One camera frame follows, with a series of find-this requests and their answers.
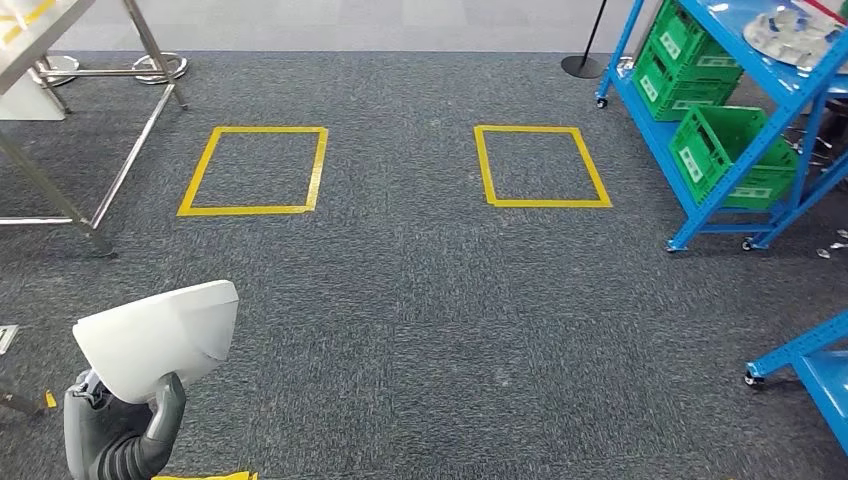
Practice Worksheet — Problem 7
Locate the black barrier stanchion post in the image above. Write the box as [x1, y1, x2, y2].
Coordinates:
[561, 0, 609, 79]

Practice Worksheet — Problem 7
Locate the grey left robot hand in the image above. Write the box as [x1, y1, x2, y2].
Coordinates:
[62, 370, 188, 480]

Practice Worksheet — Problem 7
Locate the grey plastic wheel hubcap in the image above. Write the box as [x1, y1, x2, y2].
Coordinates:
[741, 5, 848, 73]

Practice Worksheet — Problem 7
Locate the white plastic shell part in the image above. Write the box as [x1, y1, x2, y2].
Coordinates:
[71, 279, 240, 405]

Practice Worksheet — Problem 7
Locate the yellow floor tape square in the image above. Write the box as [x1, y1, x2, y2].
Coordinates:
[150, 470, 260, 480]
[176, 125, 330, 218]
[473, 124, 614, 210]

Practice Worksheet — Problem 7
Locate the round silver floor base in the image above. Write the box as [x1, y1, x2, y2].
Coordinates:
[29, 54, 81, 87]
[131, 51, 190, 86]

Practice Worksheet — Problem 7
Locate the open green plastic crate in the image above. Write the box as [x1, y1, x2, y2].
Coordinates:
[669, 104, 801, 212]

